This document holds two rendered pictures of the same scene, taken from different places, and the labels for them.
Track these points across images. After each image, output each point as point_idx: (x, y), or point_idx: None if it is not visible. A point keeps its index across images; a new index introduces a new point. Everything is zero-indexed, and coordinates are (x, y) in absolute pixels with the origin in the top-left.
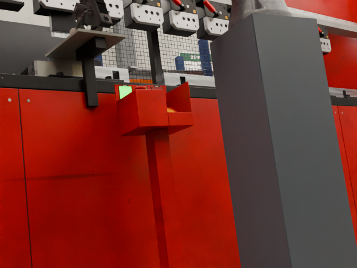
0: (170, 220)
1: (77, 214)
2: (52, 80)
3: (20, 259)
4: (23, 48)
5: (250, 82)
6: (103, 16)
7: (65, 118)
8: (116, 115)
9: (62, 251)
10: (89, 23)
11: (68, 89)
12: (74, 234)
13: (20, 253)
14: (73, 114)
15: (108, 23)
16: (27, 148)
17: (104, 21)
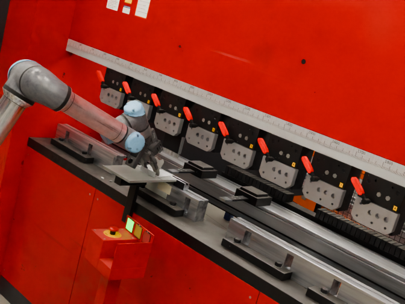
0: None
1: (97, 288)
2: (113, 190)
3: (67, 289)
4: None
5: None
6: (129, 158)
7: (111, 221)
8: None
9: (84, 303)
10: (141, 157)
11: (119, 202)
12: (91, 298)
13: (68, 286)
14: (116, 221)
15: (128, 165)
16: (88, 229)
17: (126, 163)
